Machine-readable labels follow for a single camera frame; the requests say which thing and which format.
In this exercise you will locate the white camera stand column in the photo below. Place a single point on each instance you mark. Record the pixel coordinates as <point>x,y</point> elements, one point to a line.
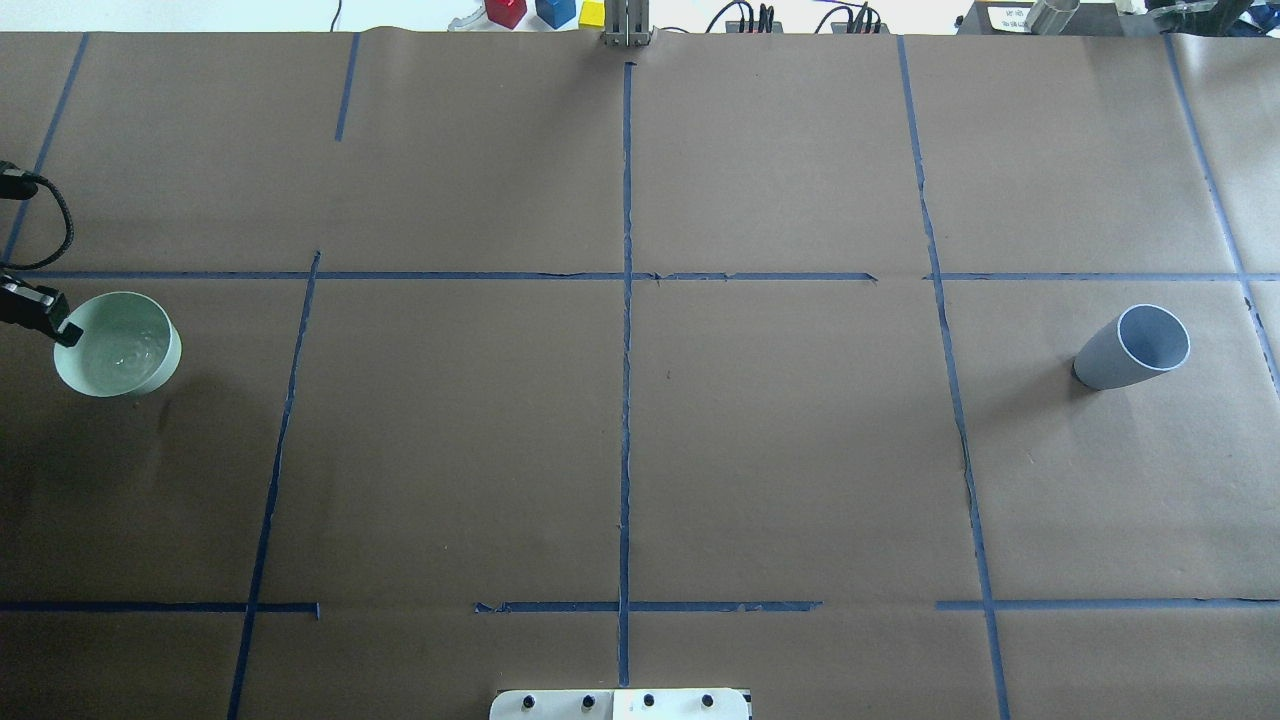
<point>623,703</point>

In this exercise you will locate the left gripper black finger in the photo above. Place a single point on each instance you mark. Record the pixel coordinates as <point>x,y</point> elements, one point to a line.
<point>39,308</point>

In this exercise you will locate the small metal cup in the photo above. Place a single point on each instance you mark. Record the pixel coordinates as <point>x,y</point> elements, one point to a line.
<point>1050,17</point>

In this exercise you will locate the red cube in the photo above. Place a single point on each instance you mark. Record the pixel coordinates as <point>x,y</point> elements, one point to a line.
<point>505,13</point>

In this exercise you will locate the mint green bowl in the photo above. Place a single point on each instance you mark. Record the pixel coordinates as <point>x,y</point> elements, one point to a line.
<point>128,346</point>

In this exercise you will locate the black power strip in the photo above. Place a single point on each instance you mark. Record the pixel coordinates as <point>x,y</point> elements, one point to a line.
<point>743,18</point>
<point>864,20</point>

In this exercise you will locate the yellow cube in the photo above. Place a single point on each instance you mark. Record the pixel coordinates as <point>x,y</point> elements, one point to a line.
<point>591,14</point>

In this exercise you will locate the aluminium frame post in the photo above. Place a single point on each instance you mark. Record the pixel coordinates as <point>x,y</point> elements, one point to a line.
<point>627,23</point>

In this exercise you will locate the blue cube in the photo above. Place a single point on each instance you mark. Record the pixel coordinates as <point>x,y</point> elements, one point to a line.
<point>557,14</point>

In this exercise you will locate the blue-grey plastic cup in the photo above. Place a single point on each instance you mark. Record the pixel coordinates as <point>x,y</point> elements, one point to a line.
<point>1142,343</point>

